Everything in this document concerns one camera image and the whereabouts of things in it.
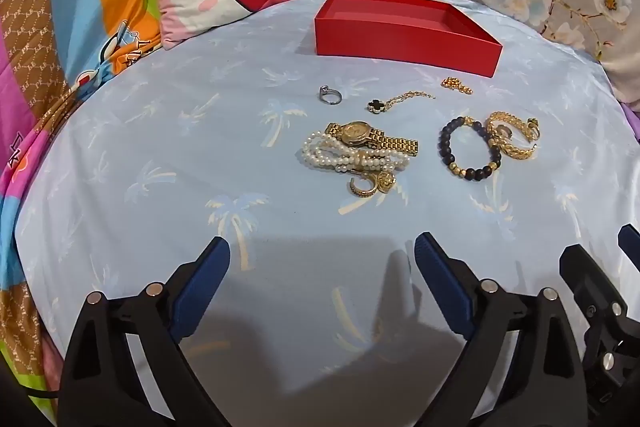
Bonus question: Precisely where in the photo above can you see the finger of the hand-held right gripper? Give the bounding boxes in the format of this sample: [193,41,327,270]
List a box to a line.
[618,224,640,270]
[559,244,640,373]

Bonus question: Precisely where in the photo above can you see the black bead bracelet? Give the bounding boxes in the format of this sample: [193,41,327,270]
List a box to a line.
[440,117,502,180]

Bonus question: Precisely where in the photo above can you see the small gold chain piece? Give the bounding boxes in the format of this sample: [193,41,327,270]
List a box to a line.
[441,77,473,95]

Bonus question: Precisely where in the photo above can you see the white pearl bracelet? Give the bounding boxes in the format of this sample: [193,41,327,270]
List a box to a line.
[302,132,412,174]

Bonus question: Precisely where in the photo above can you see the light blue palm-print sheet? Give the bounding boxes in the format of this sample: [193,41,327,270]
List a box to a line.
[15,0,640,427]

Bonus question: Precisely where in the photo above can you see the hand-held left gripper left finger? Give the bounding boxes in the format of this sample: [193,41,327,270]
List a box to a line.
[60,235,236,427]

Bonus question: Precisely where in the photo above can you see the gold chain bangle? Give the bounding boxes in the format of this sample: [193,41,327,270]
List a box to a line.
[486,111,541,160]

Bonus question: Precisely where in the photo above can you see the red cardboard box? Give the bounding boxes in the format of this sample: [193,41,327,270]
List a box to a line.
[314,0,503,78]

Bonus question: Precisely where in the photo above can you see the gold open hoop ring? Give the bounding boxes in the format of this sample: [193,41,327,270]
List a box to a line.
[348,174,381,198]

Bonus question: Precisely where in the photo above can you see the colourful cartoon blanket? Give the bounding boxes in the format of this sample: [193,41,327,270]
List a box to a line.
[0,0,186,408]

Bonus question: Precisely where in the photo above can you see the gold wristwatch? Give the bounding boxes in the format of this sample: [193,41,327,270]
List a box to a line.
[325,121,418,156]

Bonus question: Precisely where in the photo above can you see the black clover gold necklace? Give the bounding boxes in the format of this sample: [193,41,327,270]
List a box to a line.
[367,90,436,114]

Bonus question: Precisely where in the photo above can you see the purple cloth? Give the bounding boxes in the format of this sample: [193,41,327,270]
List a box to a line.
[622,104,640,138]

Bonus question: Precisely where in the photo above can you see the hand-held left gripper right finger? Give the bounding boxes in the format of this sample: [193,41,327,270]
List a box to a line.
[414,232,591,427]

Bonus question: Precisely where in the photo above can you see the gold medallion ring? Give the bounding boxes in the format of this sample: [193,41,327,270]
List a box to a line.
[372,172,398,194]

